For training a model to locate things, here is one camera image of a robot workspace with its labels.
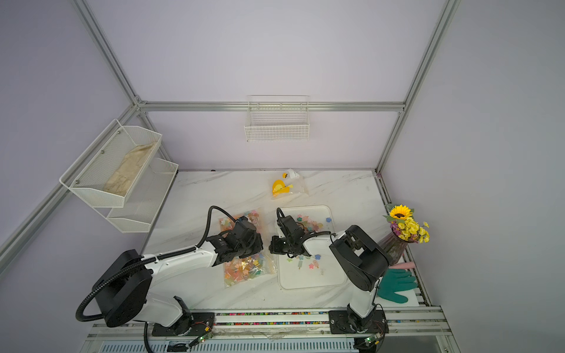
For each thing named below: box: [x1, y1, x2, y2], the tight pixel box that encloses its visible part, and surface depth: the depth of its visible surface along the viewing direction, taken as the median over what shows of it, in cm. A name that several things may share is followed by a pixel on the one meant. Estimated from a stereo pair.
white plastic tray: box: [278, 204, 348, 290], surface depth 88 cm
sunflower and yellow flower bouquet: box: [382, 203, 431, 244], surface depth 73 cm
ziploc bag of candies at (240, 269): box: [222, 252, 279, 290], surface depth 86 cm
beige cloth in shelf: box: [103, 141, 158, 196], surface depth 81 cm
